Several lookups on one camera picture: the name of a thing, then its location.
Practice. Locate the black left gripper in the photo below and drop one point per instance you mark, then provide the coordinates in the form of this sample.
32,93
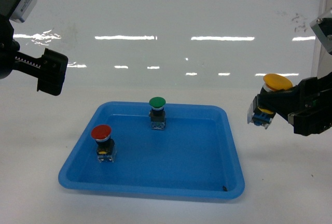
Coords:
51,72

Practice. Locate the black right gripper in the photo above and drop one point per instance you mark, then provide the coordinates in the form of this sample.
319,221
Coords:
297,105

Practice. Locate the yellow mushroom push button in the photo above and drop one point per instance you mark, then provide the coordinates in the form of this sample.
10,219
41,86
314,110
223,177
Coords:
261,116

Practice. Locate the red mushroom push button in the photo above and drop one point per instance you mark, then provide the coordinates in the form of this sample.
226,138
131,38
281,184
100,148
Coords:
106,148

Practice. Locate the white glossy whiteboard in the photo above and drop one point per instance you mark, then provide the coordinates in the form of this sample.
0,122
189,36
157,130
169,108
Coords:
165,44

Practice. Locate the blue plastic tray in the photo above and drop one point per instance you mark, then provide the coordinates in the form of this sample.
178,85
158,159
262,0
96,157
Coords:
193,159

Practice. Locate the green mushroom push button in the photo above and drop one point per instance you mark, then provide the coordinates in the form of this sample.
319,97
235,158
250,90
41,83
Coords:
157,113

